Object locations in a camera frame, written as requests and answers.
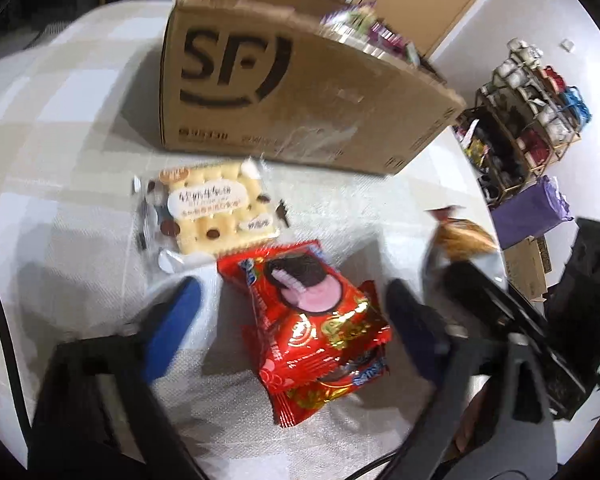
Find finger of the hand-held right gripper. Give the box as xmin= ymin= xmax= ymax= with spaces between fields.
xmin=430 ymin=252 xmax=591 ymax=420

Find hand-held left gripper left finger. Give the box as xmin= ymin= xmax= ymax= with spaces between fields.
xmin=27 ymin=276 xmax=206 ymax=480

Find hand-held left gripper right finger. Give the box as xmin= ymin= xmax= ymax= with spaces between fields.
xmin=384 ymin=279 xmax=556 ymax=480

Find orange snack packet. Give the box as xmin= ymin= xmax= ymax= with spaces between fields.
xmin=426 ymin=204 xmax=500 ymax=267

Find red cookie packet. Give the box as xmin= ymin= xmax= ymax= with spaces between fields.
xmin=216 ymin=240 xmax=392 ymax=391
xmin=269 ymin=350 xmax=388 ymax=429

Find cream cracker packet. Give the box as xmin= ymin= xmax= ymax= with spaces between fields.
xmin=131 ymin=157 xmax=292 ymax=275

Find brown cardboard box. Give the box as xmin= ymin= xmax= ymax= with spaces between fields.
xmin=160 ymin=0 xmax=467 ymax=177

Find purple candy packet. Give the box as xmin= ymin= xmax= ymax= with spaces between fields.
xmin=370 ymin=22 xmax=423 ymax=67

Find snack packets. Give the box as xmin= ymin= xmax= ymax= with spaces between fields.
xmin=320 ymin=2 xmax=383 ymax=43

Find small open cardboard box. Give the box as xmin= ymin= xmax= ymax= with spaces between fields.
xmin=502 ymin=236 xmax=552 ymax=303

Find purple bin bag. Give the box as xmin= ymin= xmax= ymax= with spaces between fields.
xmin=490 ymin=175 xmax=575 ymax=251

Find metal rack with cups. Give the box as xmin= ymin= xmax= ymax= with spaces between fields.
xmin=480 ymin=39 xmax=592 ymax=176

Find wooden door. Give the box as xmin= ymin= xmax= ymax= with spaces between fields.
xmin=352 ymin=0 xmax=508 ymax=58

